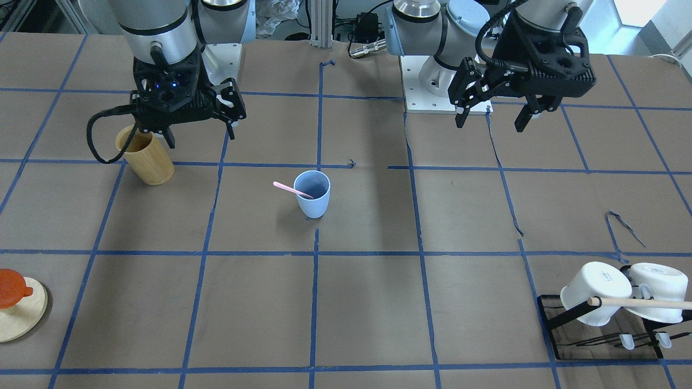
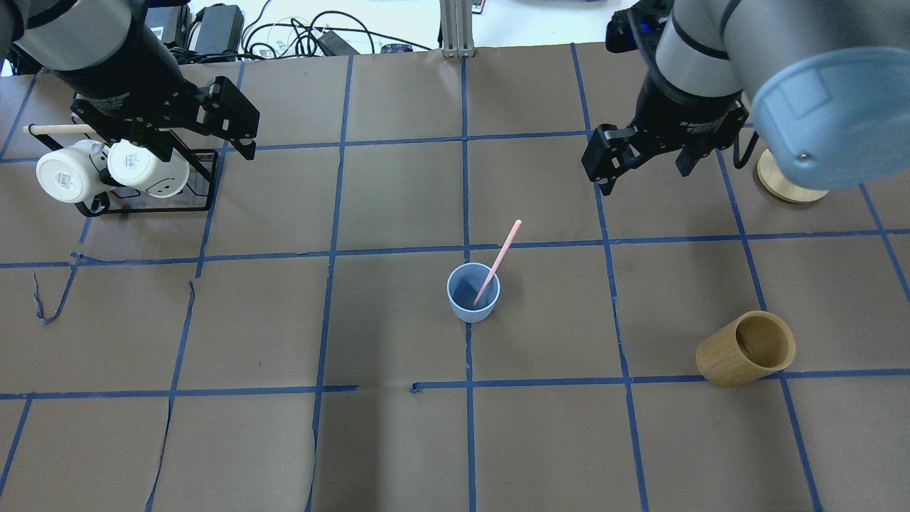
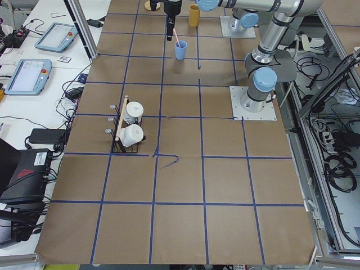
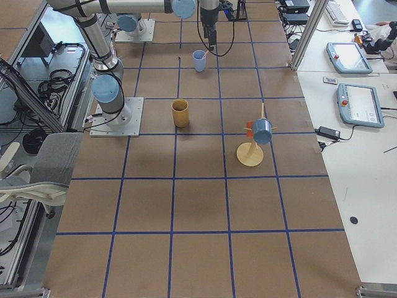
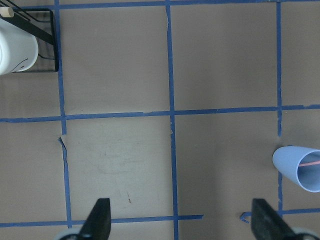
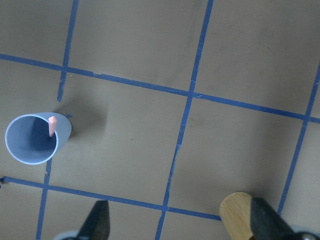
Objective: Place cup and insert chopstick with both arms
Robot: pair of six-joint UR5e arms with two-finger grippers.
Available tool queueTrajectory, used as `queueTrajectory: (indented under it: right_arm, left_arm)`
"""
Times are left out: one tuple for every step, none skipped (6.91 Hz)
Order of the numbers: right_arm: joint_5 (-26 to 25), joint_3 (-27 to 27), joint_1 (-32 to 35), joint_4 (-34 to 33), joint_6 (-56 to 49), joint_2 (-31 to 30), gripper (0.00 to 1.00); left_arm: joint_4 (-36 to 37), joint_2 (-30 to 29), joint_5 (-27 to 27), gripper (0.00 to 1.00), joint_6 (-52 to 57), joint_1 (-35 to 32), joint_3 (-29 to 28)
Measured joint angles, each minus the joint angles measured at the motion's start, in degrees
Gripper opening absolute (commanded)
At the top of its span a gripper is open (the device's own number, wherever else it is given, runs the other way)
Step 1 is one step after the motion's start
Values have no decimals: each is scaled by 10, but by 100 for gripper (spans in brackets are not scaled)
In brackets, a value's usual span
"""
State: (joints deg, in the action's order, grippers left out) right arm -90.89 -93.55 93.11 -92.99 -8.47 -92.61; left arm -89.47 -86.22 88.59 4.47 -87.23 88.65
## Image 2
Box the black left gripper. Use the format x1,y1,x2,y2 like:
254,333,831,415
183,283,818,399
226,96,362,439
70,71,259,160

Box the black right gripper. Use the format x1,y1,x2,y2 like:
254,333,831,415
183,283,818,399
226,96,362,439
581,75,747,196

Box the pink chopstick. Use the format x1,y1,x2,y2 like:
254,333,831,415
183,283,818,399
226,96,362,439
472,218,523,306

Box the light blue plastic cup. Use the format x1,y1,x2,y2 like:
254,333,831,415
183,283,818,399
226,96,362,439
446,262,501,324

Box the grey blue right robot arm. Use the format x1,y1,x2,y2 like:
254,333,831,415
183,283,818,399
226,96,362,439
581,1,909,196

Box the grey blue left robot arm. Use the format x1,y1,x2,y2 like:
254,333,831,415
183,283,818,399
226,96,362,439
2,1,260,161

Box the bamboo wooden cup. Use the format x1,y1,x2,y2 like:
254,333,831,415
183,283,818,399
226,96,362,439
695,311,796,388

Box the white mug right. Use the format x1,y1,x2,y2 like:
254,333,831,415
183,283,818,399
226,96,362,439
107,140,191,198

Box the white mug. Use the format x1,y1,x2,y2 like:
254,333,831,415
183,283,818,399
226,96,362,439
36,139,113,204
107,140,191,198

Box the wooden rack dowel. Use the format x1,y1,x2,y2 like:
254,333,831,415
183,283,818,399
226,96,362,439
22,124,95,136

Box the black power adapter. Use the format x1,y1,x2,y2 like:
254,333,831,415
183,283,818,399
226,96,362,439
191,4,244,62

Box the white mug left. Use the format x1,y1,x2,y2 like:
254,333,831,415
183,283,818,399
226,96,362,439
36,139,113,204

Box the round wooden coaster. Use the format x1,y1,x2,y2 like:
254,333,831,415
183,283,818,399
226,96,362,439
756,149,829,204

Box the black wire mug rack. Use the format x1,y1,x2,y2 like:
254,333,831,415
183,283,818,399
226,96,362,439
75,142,219,218

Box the black cable bundle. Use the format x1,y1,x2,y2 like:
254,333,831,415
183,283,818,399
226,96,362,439
242,0,434,61

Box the aluminium frame post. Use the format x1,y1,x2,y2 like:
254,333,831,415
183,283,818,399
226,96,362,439
439,0,476,58

